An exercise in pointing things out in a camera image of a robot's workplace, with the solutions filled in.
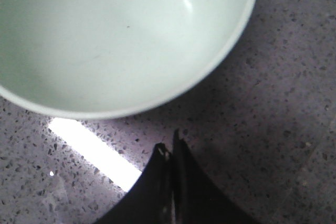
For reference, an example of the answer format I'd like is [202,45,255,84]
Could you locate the green plastic bowl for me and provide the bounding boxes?
[1,0,256,119]

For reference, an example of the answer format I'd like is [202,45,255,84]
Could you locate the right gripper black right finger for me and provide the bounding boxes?
[172,130,258,223]

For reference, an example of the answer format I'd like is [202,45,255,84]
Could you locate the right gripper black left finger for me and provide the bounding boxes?
[96,143,172,223]

